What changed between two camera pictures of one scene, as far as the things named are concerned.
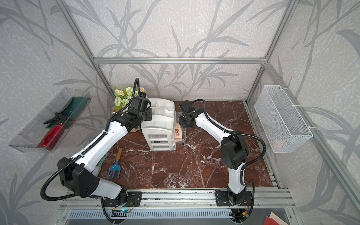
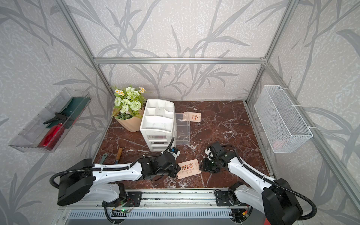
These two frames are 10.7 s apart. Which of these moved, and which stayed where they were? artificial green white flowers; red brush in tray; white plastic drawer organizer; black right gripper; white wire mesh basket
Moved: black right gripper
Stayed: white wire mesh basket; red brush in tray; artificial green white flowers; white plastic drawer organizer
